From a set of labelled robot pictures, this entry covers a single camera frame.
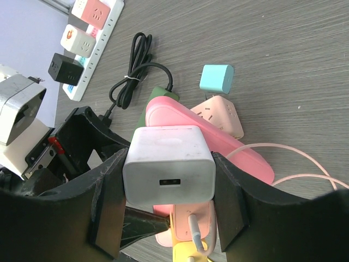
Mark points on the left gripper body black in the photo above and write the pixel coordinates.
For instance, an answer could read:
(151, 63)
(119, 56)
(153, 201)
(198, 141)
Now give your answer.
(63, 153)

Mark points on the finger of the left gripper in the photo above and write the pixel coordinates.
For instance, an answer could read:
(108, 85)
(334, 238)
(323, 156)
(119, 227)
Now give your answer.
(139, 224)

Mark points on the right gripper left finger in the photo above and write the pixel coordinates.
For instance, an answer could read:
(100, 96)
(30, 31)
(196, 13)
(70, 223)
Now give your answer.
(81, 220)

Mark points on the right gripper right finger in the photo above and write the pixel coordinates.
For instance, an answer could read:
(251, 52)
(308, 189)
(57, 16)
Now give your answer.
(257, 222)

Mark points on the peach USB charger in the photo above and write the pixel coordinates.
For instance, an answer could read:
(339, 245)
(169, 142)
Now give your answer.
(191, 219)

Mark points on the white USB charger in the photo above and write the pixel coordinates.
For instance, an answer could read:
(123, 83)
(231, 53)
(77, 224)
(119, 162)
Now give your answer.
(169, 165)

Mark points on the light pink cube adapter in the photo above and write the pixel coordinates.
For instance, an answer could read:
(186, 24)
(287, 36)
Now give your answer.
(221, 113)

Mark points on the teal plug adapter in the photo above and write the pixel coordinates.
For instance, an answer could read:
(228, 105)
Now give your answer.
(216, 78)

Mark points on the yellow USB charger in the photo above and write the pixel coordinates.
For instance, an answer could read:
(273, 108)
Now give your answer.
(186, 251)

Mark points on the black cube adapter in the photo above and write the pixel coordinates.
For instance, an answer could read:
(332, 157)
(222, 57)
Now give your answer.
(65, 70)

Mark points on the white power strip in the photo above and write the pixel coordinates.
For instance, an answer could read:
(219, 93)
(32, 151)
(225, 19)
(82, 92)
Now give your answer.
(102, 36)

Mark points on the white cube adapter orange logo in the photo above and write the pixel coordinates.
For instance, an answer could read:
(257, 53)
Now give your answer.
(77, 41)

